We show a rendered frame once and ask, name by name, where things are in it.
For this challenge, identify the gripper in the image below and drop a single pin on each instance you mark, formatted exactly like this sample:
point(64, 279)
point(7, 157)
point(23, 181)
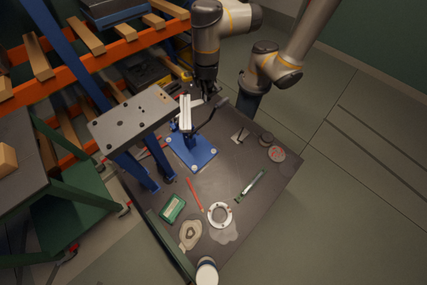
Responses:
point(206, 72)

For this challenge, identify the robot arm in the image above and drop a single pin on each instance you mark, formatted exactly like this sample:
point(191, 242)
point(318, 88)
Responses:
point(300, 41)

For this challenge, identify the silver saddle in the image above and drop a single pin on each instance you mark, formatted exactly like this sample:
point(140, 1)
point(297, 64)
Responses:
point(185, 113)

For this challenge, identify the dark mould yellow base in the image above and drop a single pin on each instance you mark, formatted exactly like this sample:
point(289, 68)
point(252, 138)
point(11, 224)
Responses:
point(146, 74)

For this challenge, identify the blue support stand base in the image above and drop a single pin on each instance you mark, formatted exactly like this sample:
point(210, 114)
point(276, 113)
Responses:
point(191, 153)

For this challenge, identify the grey mould plate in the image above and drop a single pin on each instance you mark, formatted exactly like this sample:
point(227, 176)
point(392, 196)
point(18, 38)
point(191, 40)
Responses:
point(136, 121)

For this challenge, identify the dark mould blue base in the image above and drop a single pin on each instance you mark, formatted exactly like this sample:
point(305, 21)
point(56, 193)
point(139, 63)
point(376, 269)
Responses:
point(113, 4)

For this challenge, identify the yellow box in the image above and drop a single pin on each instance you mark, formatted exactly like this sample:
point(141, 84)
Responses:
point(183, 53)

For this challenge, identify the dark short cylinder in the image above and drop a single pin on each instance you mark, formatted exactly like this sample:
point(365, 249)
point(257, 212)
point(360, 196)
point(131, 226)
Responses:
point(266, 139)

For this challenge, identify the round grey tin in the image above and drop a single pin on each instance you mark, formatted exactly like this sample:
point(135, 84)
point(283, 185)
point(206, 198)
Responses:
point(277, 153)

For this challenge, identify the green utility knife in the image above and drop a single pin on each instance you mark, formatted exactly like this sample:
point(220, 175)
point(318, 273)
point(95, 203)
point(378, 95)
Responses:
point(251, 185)

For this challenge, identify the red pencil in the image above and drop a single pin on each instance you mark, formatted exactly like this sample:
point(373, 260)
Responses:
point(194, 195)

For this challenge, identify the green box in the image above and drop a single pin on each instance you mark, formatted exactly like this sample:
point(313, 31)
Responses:
point(172, 209)

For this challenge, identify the blue orange pallet rack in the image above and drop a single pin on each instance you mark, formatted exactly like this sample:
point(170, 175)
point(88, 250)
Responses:
point(70, 64)

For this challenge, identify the white roll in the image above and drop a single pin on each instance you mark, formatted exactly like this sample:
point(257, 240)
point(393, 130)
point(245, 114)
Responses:
point(207, 273)

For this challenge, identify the green cart grey top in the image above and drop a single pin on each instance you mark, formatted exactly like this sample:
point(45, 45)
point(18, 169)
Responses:
point(40, 198)

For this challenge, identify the cardboard box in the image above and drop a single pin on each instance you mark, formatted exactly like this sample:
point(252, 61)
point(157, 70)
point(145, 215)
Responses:
point(7, 161)

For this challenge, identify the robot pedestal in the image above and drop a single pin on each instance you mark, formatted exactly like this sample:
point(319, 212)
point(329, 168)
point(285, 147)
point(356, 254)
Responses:
point(247, 103)

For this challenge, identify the blue rail frame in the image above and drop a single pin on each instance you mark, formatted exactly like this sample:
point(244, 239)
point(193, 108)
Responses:
point(156, 161)

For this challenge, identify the green bench frame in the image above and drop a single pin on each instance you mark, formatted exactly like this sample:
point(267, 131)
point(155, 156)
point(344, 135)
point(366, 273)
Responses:
point(170, 245)

